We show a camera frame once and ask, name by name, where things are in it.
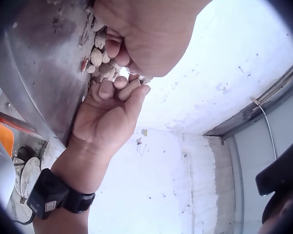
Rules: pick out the person's left hand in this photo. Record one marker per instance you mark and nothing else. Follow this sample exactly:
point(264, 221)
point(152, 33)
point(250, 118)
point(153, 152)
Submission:
point(156, 31)

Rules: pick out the person's right hand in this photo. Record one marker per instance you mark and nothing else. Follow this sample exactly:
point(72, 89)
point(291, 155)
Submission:
point(100, 119)

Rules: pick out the person's right ring finger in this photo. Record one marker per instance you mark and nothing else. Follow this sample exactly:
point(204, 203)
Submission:
point(92, 89)

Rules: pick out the person's left fingers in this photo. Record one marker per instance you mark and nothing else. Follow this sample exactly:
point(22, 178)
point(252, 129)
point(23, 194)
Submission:
point(114, 46)

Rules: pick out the person's right index finger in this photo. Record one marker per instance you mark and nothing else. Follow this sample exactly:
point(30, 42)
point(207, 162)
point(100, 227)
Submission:
point(120, 82)

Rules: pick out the person's right thumb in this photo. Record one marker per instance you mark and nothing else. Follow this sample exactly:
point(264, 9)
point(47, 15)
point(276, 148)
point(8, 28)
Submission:
point(138, 97)

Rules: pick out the person's right middle finger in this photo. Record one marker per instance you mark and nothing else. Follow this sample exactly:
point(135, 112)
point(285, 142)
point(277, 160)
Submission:
point(105, 91)

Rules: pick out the single peanut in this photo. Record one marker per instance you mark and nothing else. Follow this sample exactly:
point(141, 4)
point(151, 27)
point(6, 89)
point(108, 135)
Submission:
point(129, 90)

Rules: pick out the pile of peanuts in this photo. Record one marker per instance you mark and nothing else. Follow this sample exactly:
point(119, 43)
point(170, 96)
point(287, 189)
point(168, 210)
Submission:
point(99, 58)

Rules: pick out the large steel basin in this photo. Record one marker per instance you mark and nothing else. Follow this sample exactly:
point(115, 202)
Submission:
point(39, 61)

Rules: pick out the orange metal bar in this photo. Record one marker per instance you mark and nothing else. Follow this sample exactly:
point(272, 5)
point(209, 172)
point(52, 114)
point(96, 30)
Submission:
point(14, 123)

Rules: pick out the orange plastic object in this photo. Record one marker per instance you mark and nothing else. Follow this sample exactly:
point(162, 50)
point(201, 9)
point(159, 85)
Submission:
point(1, 136)

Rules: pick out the dusty round grey disc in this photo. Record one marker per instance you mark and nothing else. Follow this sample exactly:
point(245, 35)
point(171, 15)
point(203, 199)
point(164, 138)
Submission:
point(29, 175)

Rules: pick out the black wrist band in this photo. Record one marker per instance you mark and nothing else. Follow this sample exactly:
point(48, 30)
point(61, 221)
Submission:
point(51, 192)

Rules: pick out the pale grey curved object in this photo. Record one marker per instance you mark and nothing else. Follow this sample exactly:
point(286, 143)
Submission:
point(0, 170)

